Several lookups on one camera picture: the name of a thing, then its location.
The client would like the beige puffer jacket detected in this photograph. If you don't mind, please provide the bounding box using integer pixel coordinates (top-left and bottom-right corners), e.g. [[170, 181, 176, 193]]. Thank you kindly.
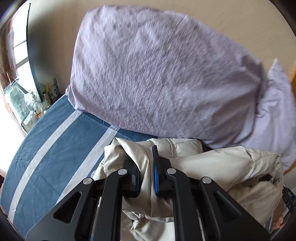
[[93, 138, 283, 240]]

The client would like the person's right hand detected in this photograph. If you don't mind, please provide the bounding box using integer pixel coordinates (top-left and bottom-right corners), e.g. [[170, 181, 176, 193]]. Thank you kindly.
[[272, 200, 286, 230]]

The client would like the right lavender pillow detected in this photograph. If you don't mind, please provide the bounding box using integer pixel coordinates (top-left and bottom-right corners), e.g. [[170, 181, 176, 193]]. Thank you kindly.
[[239, 59, 295, 171]]

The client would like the lavender pillow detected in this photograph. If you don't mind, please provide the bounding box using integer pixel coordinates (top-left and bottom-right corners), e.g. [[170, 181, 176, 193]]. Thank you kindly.
[[239, 59, 295, 171], [66, 6, 267, 149]]

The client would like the blue striped bed sheet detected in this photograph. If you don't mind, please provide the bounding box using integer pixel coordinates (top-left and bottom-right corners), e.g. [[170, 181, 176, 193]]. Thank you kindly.
[[1, 96, 149, 236]]

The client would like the cluttered side table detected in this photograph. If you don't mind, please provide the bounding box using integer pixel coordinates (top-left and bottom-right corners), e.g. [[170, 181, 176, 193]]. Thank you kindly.
[[4, 78, 61, 133]]

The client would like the left lavender pillow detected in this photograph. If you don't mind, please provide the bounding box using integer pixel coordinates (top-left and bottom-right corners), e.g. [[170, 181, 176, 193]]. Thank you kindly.
[[66, 6, 267, 149]]

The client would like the black television screen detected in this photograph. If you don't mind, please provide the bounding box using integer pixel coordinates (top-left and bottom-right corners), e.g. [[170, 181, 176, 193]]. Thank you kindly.
[[26, 3, 46, 101]]

